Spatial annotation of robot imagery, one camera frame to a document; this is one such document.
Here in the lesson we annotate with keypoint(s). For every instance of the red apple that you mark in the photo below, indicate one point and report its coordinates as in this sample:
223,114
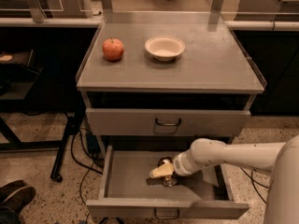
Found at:
113,49

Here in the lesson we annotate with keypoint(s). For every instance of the open grey middle drawer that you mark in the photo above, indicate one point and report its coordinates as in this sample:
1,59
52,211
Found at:
126,190

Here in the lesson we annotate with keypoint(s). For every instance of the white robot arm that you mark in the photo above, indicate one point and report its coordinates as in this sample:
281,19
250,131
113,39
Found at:
279,160

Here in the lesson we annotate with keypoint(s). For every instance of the grey drawer cabinet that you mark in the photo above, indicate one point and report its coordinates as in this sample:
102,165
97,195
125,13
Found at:
211,74

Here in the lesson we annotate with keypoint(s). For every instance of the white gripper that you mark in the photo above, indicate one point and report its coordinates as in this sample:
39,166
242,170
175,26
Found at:
178,166

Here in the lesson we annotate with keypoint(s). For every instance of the white paper bowl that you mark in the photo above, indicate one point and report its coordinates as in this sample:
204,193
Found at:
164,48

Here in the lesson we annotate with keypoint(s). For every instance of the grey upper drawer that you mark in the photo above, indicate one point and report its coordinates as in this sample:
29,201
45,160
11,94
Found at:
168,122

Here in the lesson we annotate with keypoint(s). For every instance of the black table frame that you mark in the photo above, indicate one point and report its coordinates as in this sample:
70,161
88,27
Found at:
17,81

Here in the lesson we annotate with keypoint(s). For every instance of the dark shoe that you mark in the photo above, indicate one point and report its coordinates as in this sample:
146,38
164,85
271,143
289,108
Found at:
14,197

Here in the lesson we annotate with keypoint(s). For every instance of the orange soda can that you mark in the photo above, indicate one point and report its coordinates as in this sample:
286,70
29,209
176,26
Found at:
167,181

